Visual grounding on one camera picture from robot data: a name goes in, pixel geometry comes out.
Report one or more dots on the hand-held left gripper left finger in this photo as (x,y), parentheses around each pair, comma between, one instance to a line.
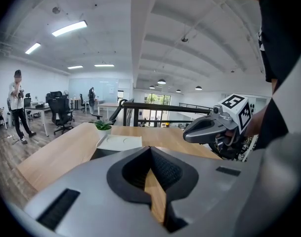
(91,194)

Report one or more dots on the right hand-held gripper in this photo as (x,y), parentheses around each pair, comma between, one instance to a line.
(236,110)

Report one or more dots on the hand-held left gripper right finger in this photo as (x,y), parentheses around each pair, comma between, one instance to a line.
(214,181)

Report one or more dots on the person's right forearm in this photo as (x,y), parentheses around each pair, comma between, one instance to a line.
(260,120)

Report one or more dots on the white box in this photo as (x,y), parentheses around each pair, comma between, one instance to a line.
(120,141)

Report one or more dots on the person's right hand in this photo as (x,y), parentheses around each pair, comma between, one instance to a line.
(231,136)

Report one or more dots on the large window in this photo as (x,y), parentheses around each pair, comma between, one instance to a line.
(156,107)

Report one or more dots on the green potted plant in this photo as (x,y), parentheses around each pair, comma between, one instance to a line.
(102,125)

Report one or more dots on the black office chair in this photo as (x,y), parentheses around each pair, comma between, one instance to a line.
(61,110)
(83,102)

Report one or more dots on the wooden top desk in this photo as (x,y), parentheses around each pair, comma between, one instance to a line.
(108,105)

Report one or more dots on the round ceiling detector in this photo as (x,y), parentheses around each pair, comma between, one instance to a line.
(184,40)

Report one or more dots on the dark top desk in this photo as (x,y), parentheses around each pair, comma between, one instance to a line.
(37,107)

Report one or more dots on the fluorescent ceiling light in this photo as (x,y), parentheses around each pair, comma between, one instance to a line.
(104,65)
(75,67)
(70,28)
(32,48)

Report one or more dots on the person's black clothing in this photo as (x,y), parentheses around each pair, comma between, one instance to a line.
(286,28)

